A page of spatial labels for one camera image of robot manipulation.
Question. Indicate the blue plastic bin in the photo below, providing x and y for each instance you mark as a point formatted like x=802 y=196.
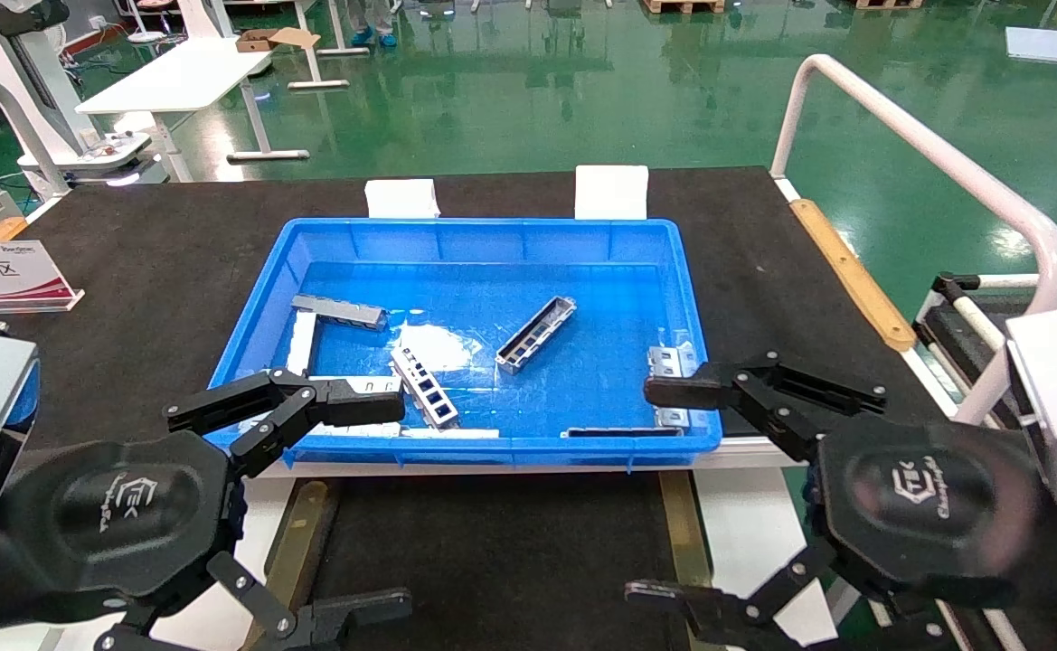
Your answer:
x=600 y=380

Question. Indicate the white curved tube railing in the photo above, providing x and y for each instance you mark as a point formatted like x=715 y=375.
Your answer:
x=35 y=140

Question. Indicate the white red desk sign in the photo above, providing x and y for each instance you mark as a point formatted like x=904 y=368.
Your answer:
x=4 y=276

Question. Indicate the white machine column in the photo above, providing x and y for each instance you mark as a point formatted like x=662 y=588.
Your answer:
x=13 y=54

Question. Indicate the silver perforated bracket part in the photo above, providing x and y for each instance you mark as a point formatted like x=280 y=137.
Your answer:
x=673 y=366

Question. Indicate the wooden edge strip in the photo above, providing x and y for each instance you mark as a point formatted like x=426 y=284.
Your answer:
x=854 y=276

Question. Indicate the brass edge strip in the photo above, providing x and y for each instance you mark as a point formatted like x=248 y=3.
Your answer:
x=297 y=542
x=684 y=524

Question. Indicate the grey metal bracket part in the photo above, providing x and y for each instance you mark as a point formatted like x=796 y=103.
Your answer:
x=340 y=312

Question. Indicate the open cardboard box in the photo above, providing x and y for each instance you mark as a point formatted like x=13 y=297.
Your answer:
x=266 y=40

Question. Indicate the silver flat bracket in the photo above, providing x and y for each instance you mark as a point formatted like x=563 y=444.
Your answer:
x=379 y=384

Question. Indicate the white paper left tab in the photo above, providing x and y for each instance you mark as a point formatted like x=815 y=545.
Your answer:
x=401 y=199

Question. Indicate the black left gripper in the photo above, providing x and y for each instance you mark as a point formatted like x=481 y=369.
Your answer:
x=103 y=520

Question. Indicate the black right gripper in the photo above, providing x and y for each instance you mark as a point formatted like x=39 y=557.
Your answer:
x=926 y=506

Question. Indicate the silver ladder-shaped metal part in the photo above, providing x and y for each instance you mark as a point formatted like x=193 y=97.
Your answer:
x=424 y=387

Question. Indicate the black framed cart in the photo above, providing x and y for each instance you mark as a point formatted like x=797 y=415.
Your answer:
x=948 y=287

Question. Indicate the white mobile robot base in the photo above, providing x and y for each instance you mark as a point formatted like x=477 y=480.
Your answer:
x=85 y=158

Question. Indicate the white table leg frame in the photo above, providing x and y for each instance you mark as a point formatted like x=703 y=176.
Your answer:
x=318 y=85

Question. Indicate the white table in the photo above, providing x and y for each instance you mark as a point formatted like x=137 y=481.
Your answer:
x=175 y=77

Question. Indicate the dark thin metal strip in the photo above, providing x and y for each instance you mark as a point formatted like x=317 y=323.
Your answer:
x=623 y=432

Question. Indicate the wooden pallet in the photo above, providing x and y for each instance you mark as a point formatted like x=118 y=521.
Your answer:
x=682 y=4

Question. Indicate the person with blue shoe covers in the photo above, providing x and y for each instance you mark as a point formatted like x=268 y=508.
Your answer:
x=374 y=36

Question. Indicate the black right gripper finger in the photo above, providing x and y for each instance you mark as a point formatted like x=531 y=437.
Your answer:
x=664 y=594

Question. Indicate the silver slotted metal channel part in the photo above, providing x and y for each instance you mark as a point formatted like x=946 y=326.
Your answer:
x=535 y=334

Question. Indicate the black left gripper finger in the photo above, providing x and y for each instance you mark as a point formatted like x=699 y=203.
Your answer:
x=356 y=402
x=365 y=608

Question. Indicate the white floor panel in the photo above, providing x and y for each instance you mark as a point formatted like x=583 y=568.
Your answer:
x=1042 y=43

